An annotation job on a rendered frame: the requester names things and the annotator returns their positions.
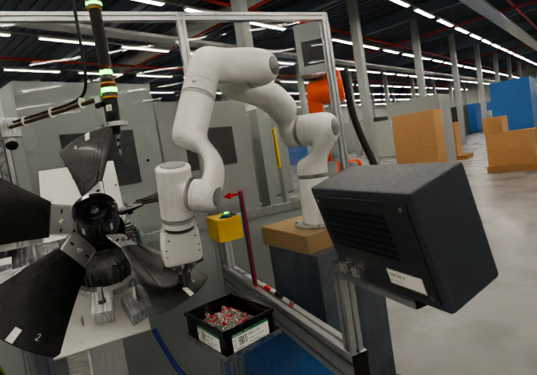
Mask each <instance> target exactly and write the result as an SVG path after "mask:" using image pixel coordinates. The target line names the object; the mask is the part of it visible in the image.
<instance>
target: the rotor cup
mask: <svg viewBox="0 0 537 375"><path fill-rule="evenodd" d="M93 207H98V208H99V211H98V212H97V213H92V212H91V209H92V208H93ZM71 217H72V220H73V224H74V232H77V233H78V234H79V235H81V236H82V237H83V238H84V239H85V240H87V241H88V242H89V243H90V244H91V245H92V246H93V247H94V248H95V249H96V252H95V254H94V255H102V254H105V253H109V252H111V251H113V250H115V249H116V248H117V247H116V246H115V245H114V244H113V243H111V242H110V241H109V240H107V239H106V238H105V237H104V236H105V235H106V234H117V233H122V234H124V235H125V223H124V222H123V220H122V219H121V217H120V216H119V211H118V205H117V203H116V201H115V200H114V199H113V198H112V197H111V196H109V195H108V194H106V193H88V194H86V195H84V196H82V197H80V198H79V199H78V200H76V202H75V203H74V204H73V207H72V210H71ZM111 223H113V229H111V228H110V224H111ZM82 228H83V229H84V230H85V233H86V235H85V234H83V233H82Z"/></svg>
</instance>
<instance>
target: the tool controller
mask: <svg viewBox="0 0 537 375"><path fill-rule="evenodd" d="M311 190H312V194H313V197H314V198H315V200H316V203H317V206H318V208H319V211H320V214H321V216H322V218H323V220H324V223H325V226H326V228H327V231H328V234H329V236H330V238H331V240H332V243H333V246H334V248H335V250H336V253H337V256H338V258H339V260H340V262H339V263H338V267H339V269H340V271H341V272H342V273H347V274H349V275H352V276H354V277H355V278H358V279H362V280H364V281H368V282H370V283H372V284H374V285H378V286H380V287H383V288H385V289H388V290H391V291H392V292H395V293H398V294H401V295H403V296H405V297H409V298H411V299H413V300H416V301H419V302H421V303H424V304H426V305H430V306H431V307H434V308H436V309H439V310H442V311H444V312H446V313H450V314H453V313H456V312H457V311H458V310H459V309H461V308H462V307H463V306H464V305H466V304H467V303H468V302H469V301H470V300H471V299H472V298H473V297H474V296H476V295H477V294H478V293H479V292H480V291H482V290H483V289H484V288H485V287H486V286H488V285H489V284H490V283H491V282H492V281H494V280H495V279H496V278H497V277H498V275H499V273H498V270H497V268H496V265H495V261H494V258H493V255H492V252H491V248H490V246H489V243H488V240H487V236H486V234H485V231H484V228H483V224H482V221H481V218H480V215H479V211H478V209H477V206H476V203H475V199H474V197H473V194H472V191H471V187H470V185H469V181H468V179H467V175H466V172H465V169H464V167H463V163H462V162H430V163H410V164H389V165H368V166H350V167H348V168H347V169H345V170H342V171H341V172H339V173H338V174H335V175H333V176H332V177H330V178H328V179H326V180H324V181H323V182H321V183H319V184H317V185H316V186H313V187H312V188H311Z"/></svg>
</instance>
